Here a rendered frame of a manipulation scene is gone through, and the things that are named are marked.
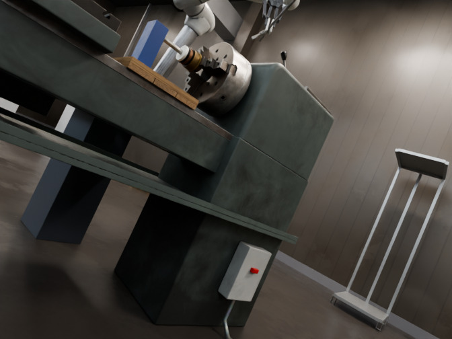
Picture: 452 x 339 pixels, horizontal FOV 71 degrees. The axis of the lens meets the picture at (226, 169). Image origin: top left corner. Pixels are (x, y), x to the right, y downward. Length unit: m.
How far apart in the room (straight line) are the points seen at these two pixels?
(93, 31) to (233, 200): 0.85
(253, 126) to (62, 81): 0.76
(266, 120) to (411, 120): 3.66
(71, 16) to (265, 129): 0.87
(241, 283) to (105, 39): 1.15
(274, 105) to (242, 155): 0.28
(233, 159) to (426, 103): 3.96
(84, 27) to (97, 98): 0.21
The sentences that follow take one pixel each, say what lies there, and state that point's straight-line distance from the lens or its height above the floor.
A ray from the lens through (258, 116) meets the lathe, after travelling 1.42.
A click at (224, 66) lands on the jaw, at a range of 1.39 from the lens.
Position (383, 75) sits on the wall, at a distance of 5.36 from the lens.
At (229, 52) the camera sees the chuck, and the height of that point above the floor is 1.18.
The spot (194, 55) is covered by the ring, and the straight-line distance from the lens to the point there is 1.42.
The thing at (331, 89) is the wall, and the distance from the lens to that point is 5.47.
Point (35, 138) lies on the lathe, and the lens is 0.95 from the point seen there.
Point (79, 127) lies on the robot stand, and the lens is 1.90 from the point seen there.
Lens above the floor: 0.64
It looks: 3 degrees up
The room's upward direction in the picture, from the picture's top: 25 degrees clockwise
